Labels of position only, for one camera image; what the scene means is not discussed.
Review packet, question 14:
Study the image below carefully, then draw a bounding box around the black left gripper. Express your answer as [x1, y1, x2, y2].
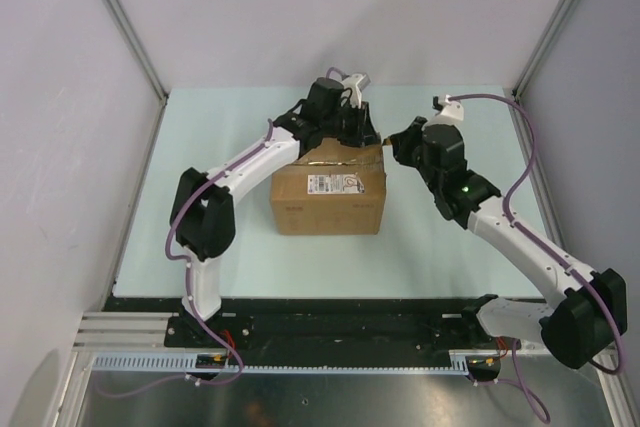
[321, 101, 380, 149]

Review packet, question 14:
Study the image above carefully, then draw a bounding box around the brown cardboard express box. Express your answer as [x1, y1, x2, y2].
[270, 139, 387, 236]

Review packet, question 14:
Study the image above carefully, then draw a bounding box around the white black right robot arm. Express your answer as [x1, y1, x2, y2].
[386, 117, 627, 369]

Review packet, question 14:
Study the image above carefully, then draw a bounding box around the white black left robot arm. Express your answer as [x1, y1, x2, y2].
[164, 73, 381, 347]

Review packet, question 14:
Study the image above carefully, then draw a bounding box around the white shipping label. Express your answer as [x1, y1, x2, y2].
[307, 174, 365, 195]

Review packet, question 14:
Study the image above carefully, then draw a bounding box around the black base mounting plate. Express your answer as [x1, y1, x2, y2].
[102, 295, 489, 356]

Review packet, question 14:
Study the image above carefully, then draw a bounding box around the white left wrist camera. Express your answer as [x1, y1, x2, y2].
[341, 73, 371, 109]

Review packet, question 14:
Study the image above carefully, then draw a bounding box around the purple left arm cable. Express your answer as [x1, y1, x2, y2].
[94, 66, 349, 396]

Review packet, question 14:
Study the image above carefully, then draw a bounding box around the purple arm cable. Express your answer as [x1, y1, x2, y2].
[94, 66, 349, 396]
[447, 92, 629, 423]

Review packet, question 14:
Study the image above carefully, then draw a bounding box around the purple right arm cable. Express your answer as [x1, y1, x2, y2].
[447, 92, 629, 423]

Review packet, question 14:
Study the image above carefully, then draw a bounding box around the right aluminium frame post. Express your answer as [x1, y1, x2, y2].
[511, 0, 580, 98]

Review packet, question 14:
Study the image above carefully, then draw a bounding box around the aluminium frame post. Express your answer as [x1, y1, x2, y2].
[72, 0, 169, 103]
[511, 0, 580, 98]

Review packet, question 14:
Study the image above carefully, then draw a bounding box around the grey slotted cable duct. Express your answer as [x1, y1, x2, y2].
[91, 352, 469, 376]

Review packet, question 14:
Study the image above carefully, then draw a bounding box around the left aluminium frame post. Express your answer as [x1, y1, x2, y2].
[72, 0, 169, 103]

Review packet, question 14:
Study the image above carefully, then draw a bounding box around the aluminium frame rail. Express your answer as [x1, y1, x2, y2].
[73, 312, 172, 352]

